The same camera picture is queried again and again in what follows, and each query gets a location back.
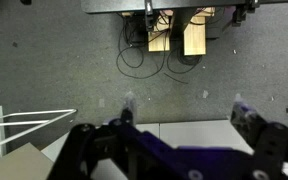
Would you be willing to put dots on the dark grey table top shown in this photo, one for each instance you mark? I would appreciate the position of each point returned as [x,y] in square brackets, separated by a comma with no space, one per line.
[117,5]

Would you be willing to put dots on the beige cardboard panel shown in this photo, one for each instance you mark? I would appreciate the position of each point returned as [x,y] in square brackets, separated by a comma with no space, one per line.
[17,165]

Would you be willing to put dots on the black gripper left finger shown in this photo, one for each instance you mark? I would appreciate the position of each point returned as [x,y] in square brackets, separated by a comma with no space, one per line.
[127,116]

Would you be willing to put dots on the light wooden block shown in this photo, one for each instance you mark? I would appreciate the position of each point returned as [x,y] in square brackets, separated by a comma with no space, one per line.
[158,40]
[194,38]

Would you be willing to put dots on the black table leg post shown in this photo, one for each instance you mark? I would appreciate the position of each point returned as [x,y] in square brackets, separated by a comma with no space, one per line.
[181,23]

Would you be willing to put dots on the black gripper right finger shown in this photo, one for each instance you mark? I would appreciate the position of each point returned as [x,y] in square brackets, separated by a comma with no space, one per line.
[247,118]

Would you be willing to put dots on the black table clamp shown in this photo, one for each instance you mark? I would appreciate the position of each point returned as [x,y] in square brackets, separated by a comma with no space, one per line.
[242,11]
[149,15]

